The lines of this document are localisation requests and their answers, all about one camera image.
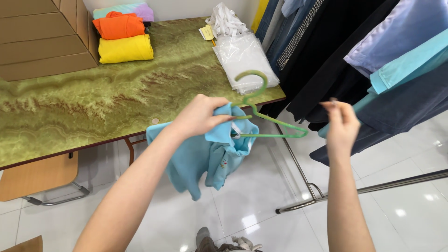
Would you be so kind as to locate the person's left hand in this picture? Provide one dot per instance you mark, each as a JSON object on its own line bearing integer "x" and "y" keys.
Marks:
{"x": 197, "y": 117}

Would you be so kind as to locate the person's right hand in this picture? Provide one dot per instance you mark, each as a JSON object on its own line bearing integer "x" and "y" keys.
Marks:
{"x": 341, "y": 127}

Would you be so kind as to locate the person's right fingers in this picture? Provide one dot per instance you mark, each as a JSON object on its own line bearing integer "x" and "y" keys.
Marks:
{"x": 332, "y": 106}

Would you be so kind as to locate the green clothes hanger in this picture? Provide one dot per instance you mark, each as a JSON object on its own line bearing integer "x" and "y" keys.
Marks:
{"x": 264, "y": 108}

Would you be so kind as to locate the light blue polo shirt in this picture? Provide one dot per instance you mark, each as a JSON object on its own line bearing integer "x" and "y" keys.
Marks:
{"x": 206, "y": 157}

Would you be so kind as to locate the metal clothes rack with garments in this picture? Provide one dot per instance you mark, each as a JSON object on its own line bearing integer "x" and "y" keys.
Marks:
{"x": 350, "y": 63}

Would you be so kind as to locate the stack of clear plastic bags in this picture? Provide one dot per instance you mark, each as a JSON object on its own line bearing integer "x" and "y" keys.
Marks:
{"x": 245, "y": 59}

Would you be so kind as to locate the bundle of white hangers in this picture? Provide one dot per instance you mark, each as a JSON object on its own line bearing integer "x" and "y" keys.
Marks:
{"x": 225, "y": 21}

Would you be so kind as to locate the yellow paper tags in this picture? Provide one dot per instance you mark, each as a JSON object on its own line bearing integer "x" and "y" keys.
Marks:
{"x": 207, "y": 32}

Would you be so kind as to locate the person's slippered feet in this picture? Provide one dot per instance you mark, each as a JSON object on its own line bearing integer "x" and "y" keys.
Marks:
{"x": 224, "y": 243}

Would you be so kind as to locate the folded yellow garment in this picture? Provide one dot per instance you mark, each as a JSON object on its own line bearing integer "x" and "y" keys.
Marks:
{"x": 125, "y": 49}

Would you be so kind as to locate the folded pastel tie-dye garment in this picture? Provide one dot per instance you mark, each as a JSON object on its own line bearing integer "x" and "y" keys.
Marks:
{"x": 134, "y": 8}

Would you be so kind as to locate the green marbled table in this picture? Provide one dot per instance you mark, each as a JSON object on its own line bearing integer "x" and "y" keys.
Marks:
{"x": 105, "y": 94}

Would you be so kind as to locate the folded orange garment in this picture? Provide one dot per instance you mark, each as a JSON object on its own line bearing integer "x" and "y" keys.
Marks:
{"x": 119, "y": 26}

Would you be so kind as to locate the stack of cardboard boxes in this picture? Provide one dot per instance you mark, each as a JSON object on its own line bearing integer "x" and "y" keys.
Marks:
{"x": 42, "y": 38}

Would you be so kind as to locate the wooden chair with metal legs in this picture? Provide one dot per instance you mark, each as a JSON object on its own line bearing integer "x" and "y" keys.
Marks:
{"x": 38, "y": 178}

